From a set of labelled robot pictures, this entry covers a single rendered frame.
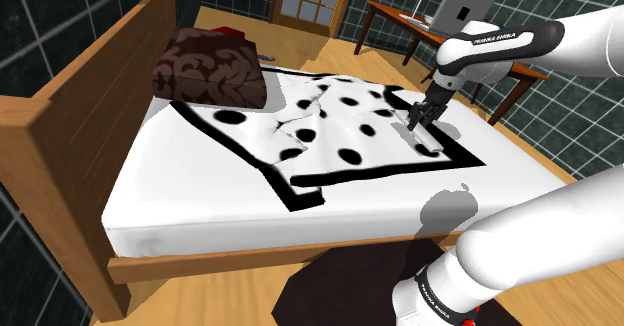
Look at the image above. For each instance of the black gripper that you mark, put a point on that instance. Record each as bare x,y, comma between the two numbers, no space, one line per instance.
440,96

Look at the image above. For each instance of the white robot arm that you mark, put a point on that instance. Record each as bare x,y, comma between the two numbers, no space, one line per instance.
536,237

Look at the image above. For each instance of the white elongated bar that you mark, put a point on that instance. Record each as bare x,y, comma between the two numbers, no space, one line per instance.
429,141

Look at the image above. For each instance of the white blanket with black dots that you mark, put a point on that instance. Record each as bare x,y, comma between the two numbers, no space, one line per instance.
331,137

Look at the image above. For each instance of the wooden desk with laptop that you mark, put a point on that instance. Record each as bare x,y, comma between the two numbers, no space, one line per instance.
390,15

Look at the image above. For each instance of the wooden door with glass panes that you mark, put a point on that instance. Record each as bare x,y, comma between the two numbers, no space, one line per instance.
312,1

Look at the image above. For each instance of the small grey object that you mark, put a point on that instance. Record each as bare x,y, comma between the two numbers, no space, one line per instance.
266,57

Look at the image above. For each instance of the red object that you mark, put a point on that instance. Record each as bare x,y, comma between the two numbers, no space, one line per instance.
228,30

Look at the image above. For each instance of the brown patterned pillow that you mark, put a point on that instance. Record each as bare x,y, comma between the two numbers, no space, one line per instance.
209,69

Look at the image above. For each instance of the wooden bed with white mattress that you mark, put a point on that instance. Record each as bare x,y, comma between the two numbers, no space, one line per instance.
195,196

